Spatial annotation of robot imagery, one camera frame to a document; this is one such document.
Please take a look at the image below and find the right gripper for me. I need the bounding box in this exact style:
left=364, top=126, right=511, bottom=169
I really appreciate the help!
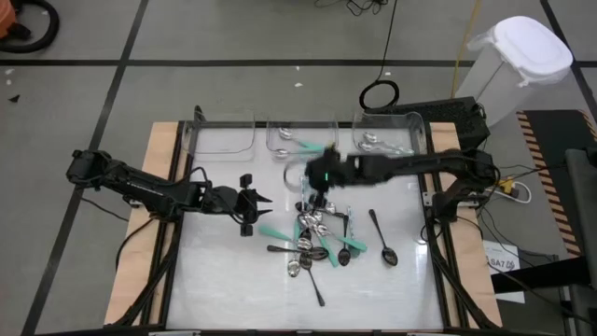
left=305, top=147, right=356, bottom=209

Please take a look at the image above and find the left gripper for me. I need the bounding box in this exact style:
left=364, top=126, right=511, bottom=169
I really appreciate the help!
left=201, top=173, right=273, bottom=237

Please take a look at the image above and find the clear plastic bin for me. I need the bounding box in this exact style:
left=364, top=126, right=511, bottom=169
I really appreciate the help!
left=269, top=110, right=343, bottom=164
left=350, top=110, right=428, bottom=163
left=182, top=109, right=257, bottom=163

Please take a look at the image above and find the light wooden side board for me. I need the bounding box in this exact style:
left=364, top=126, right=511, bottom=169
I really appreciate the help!
left=104, top=121, right=181, bottom=326
left=422, top=121, right=503, bottom=328

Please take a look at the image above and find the yellow power plug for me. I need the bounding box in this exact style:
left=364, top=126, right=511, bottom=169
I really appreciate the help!
left=494, top=176, right=517, bottom=196

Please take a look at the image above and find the white paper label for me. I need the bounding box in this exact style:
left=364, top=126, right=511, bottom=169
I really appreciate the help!
left=482, top=240, right=526, bottom=304

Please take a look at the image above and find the black metal bar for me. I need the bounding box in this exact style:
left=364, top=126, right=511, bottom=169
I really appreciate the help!
left=489, top=268, right=591, bottom=295

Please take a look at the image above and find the black mat hazard-striped edge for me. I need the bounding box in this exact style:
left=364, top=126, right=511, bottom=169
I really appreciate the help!
left=515, top=109, right=597, bottom=258

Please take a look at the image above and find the white lidded trash bin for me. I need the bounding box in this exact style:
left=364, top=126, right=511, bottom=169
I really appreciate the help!
left=455, top=15, right=575, bottom=128

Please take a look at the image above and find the orange vacuum body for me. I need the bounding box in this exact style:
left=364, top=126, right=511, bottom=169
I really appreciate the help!
left=0, top=0, right=18, bottom=39

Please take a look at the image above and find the black coiled floor cable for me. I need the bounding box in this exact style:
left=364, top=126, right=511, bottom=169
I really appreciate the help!
left=357, top=0, right=401, bottom=113

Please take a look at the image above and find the black tangled cable bundle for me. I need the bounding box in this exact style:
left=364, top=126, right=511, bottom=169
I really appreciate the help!
left=312, top=0, right=389, bottom=18

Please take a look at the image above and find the yellow floor cable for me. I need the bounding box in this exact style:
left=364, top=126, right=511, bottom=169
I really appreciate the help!
left=450, top=0, right=481, bottom=99

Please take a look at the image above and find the grey metal post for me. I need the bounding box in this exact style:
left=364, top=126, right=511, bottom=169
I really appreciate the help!
left=564, top=147, right=597, bottom=336

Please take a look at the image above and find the black vacuum hose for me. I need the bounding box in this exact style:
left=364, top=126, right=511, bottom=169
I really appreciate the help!
left=0, top=0, right=61, bottom=54

